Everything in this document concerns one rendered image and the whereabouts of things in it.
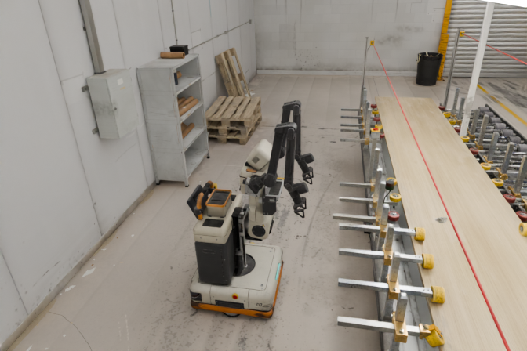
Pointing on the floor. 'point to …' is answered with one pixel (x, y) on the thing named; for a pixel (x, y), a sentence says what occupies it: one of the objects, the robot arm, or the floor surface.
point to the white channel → (485, 10)
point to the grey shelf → (165, 117)
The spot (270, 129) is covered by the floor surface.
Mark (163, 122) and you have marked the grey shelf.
